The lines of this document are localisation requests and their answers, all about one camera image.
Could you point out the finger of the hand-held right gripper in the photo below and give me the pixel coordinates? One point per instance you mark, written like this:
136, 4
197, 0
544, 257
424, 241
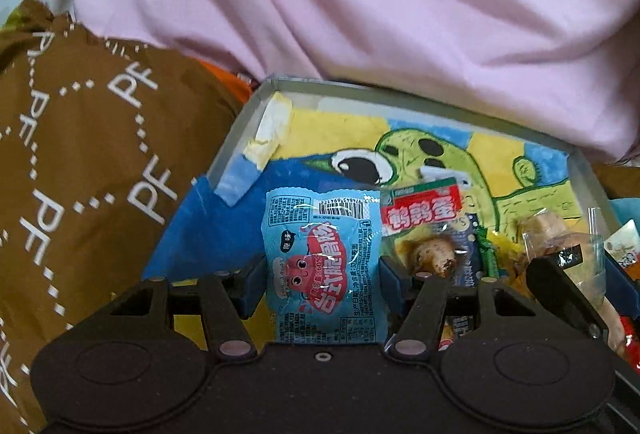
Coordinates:
624, 289
565, 296

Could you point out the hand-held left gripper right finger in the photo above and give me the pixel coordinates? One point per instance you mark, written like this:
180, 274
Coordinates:
392, 283

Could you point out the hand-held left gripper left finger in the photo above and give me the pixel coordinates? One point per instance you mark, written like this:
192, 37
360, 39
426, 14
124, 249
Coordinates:
252, 284

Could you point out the white snack packet outside tray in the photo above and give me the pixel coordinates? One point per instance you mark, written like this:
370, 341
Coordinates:
622, 245

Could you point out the light blue snack packet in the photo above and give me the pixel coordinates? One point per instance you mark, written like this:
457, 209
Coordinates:
320, 264

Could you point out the clear pastry packet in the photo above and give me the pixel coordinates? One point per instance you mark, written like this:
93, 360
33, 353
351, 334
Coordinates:
547, 226

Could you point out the quail egg packet red label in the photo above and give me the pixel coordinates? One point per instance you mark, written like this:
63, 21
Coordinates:
422, 211

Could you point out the navy blue long packet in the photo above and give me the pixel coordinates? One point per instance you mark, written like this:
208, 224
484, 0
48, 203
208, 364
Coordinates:
467, 244

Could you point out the yellow black strip packet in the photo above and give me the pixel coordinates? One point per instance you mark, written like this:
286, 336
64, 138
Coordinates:
487, 249

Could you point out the grey shallow tray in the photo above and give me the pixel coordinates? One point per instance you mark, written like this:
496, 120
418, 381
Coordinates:
400, 104

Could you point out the cardboard tray with frog drawing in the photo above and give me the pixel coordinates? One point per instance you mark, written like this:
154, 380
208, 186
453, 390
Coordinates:
340, 129

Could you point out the brown patterned blanket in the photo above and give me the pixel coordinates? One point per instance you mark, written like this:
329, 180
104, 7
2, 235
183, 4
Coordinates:
100, 164

